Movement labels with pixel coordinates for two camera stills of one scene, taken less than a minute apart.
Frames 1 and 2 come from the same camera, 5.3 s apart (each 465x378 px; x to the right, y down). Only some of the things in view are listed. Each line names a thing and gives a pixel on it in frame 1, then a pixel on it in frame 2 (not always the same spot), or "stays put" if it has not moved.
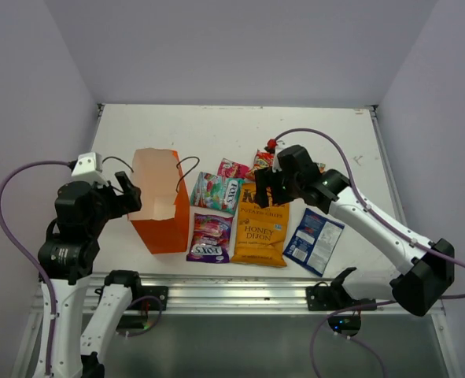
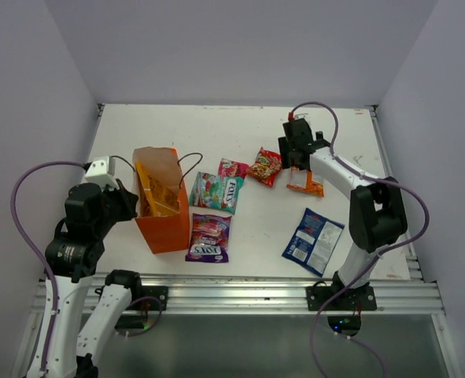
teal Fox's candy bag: x=216 y=192 stays put
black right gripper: x=264 y=178 to x=285 y=149
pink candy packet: x=229 y=168 stays put
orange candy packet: x=262 y=237 to x=156 y=198
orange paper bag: x=163 y=218 stays put
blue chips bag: x=313 y=241 stays put
